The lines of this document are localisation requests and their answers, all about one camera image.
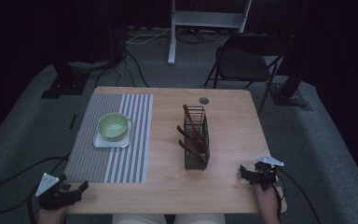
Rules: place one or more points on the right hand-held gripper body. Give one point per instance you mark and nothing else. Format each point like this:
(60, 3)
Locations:
(265, 172)

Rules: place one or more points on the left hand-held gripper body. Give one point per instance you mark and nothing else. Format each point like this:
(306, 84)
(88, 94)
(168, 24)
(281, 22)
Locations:
(54, 197)

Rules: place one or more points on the person's left hand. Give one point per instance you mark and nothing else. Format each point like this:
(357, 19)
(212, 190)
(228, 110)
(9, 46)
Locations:
(50, 216)

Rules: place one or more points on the person's right hand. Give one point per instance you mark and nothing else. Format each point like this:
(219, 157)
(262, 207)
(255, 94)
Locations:
(268, 203)

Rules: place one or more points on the grey striped placemat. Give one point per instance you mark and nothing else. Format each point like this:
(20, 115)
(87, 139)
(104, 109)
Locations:
(112, 161)

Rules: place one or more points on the white square plate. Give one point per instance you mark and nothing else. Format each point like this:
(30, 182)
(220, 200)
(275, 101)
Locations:
(105, 143)

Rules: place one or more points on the small black floor object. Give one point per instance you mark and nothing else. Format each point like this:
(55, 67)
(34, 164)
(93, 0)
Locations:
(72, 122)

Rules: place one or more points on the green bowl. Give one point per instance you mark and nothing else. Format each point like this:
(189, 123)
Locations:
(113, 126)

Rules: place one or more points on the long brown utensil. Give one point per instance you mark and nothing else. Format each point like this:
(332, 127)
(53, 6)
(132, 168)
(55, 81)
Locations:
(190, 118)

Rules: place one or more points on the black folding chair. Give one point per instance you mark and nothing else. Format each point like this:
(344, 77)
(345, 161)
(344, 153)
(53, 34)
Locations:
(242, 63)

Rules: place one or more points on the black stand with base plate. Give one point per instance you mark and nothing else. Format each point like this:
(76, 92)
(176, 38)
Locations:
(290, 93)
(65, 82)

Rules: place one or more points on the white metal stand frame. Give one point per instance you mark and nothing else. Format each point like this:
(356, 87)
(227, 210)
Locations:
(206, 18)

